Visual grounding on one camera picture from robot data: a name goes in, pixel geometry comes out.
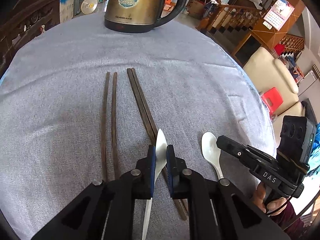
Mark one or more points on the grey tablecloth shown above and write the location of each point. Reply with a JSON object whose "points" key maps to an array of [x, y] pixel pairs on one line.
{"points": [[52, 102]]}

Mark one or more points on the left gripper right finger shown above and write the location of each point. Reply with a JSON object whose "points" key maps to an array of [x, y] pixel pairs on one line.
{"points": [[217, 209]]}

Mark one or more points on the red plastic chair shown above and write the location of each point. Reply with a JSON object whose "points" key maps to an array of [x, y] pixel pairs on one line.
{"points": [[273, 100]]}

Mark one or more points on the wooden stair railing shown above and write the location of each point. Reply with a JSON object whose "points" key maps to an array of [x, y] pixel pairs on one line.
{"points": [[220, 17]]}

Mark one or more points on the small white fan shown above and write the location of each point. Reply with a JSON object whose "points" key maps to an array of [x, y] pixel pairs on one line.
{"points": [[88, 6]]}

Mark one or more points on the gold electric kettle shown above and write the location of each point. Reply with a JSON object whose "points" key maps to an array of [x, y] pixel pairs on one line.
{"points": [[138, 16]]}

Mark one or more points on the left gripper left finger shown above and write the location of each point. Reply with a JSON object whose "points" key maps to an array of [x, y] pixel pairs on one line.
{"points": [[104, 210]]}

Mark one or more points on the white plastic spoon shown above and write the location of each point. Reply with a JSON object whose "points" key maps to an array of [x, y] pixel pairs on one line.
{"points": [[211, 152], [161, 161]]}

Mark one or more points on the wall calendar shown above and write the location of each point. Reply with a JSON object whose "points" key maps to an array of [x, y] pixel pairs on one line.
{"points": [[277, 16]]}

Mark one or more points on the cream sofa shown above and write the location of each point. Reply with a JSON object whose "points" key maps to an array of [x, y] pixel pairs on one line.
{"points": [[266, 72]]}

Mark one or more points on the carved dark wooden sideboard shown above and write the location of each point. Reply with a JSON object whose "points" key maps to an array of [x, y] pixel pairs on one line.
{"points": [[27, 21]]}

